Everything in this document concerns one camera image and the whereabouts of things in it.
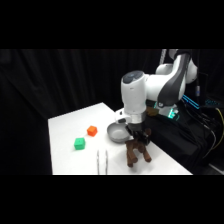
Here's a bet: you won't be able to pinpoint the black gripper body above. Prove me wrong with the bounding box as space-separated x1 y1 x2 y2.
125 119 148 138

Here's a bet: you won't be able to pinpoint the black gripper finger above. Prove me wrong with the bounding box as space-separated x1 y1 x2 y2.
141 131 152 146
130 134 141 145

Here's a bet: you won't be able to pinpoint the brown plush deer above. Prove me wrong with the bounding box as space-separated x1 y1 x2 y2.
124 128 154 168

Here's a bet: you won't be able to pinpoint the grey metal bowl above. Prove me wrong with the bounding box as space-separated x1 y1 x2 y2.
106 121 132 145

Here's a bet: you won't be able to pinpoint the black cloth-covered robot stand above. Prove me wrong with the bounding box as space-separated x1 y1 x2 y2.
143 98 224 176

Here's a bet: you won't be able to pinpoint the metal tongs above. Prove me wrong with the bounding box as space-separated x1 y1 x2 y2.
96 149 109 176

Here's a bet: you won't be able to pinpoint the orange cube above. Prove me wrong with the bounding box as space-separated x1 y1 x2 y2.
86 125 98 137

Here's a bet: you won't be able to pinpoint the green cube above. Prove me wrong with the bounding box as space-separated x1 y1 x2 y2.
73 137 87 151

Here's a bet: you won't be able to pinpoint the blue-lit electronic device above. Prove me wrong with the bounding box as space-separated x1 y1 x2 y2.
181 93 202 112

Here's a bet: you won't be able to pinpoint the black curtain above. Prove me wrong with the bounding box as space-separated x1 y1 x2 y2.
0 49 224 176

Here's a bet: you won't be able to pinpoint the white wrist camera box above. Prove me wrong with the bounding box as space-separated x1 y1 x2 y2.
114 107 128 125

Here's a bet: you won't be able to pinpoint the yellow cable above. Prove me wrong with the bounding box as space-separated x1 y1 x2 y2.
203 107 224 158

